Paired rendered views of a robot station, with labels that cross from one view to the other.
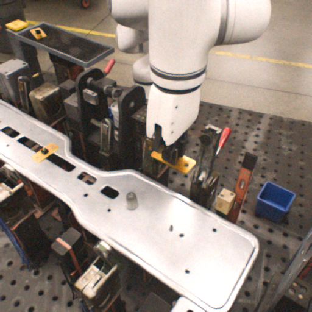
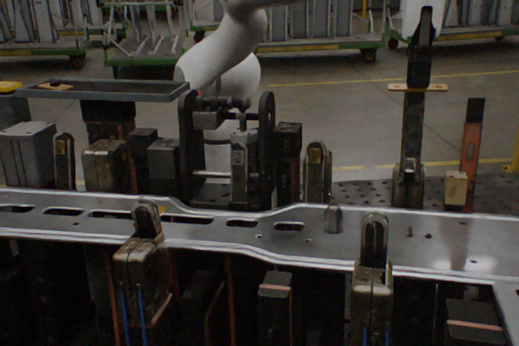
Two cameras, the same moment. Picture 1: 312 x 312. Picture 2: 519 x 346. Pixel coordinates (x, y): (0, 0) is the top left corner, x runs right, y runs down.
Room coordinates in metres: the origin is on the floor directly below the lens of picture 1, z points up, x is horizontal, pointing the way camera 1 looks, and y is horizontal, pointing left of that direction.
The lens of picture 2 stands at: (-0.27, 0.52, 1.45)
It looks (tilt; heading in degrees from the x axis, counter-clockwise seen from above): 21 degrees down; 338
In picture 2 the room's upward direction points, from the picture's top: 2 degrees counter-clockwise
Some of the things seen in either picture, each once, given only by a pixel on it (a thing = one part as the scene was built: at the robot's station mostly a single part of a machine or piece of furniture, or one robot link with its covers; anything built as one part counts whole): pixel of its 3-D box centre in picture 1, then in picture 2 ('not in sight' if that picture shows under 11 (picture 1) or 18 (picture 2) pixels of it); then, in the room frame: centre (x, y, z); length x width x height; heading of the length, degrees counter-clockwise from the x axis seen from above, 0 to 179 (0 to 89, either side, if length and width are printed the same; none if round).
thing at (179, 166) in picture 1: (173, 156); (417, 84); (0.42, -0.03, 1.26); 0.08 x 0.04 x 0.01; 55
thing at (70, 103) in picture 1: (88, 139); (175, 222); (0.87, 0.26, 0.89); 0.13 x 0.11 x 0.38; 145
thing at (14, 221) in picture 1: (24, 225); (149, 337); (0.51, 0.40, 0.87); 0.12 x 0.09 x 0.35; 145
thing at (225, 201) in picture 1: (216, 233); (447, 263); (0.47, -0.17, 0.88); 0.04 x 0.04 x 0.36; 55
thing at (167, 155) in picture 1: (166, 152); (419, 66); (0.40, -0.02, 1.29); 0.03 x 0.03 x 0.07; 55
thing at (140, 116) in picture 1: (146, 162); (289, 218); (0.73, 0.04, 0.91); 0.07 x 0.05 x 0.42; 145
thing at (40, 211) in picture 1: (40, 175); (118, 286); (0.73, 0.41, 0.84); 0.17 x 0.06 x 0.29; 145
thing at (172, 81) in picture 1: (178, 67); not in sight; (0.42, -0.03, 1.44); 0.09 x 0.08 x 0.03; 145
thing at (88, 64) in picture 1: (63, 42); (106, 89); (1.09, 0.34, 1.16); 0.37 x 0.14 x 0.02; 55
